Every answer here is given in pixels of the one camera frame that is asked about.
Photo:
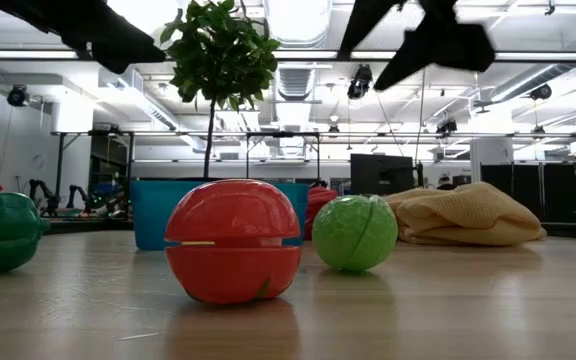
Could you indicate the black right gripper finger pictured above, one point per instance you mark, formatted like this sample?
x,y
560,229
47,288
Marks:
x,y
368,25
448,50

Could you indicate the blue plastic tupperware container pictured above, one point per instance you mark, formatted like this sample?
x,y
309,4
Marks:
x,y
150,215

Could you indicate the green plastic toy lime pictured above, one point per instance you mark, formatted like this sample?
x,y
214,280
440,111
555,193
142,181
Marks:
x,y
353,235

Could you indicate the dark green toy bell pepper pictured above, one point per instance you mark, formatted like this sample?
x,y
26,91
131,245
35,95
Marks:
x,y
3,230

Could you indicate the red toy tomato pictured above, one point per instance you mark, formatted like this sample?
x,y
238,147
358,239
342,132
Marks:
x,y
233,265

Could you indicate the black background robot arm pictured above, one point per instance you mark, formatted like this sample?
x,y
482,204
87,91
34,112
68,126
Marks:
x,y
43,192
78,195

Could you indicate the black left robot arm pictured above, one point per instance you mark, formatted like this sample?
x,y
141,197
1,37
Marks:
x,y
28,12

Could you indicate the green potted plant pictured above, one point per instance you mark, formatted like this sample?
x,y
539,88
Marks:
x,y
220,55

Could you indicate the person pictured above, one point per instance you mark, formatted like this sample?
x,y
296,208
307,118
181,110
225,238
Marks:
x,y
444,182

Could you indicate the black desk monitor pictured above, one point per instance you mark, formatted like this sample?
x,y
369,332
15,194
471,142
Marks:
x,y
380,175

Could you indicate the black partition panels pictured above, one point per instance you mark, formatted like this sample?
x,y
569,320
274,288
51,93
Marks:
x,y
528,190

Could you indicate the yellow waffle cloth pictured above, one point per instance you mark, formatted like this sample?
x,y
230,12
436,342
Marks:
x,y
468,215

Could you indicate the red cloth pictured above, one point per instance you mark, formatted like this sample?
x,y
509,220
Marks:
x,y
318,200

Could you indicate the black ceiling camera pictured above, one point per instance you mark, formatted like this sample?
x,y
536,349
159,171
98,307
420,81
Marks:
x,y
447,127
360,82
541,92
18,96

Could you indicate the tall black table frame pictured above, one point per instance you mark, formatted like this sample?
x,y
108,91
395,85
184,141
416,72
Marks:
x,y
59,170

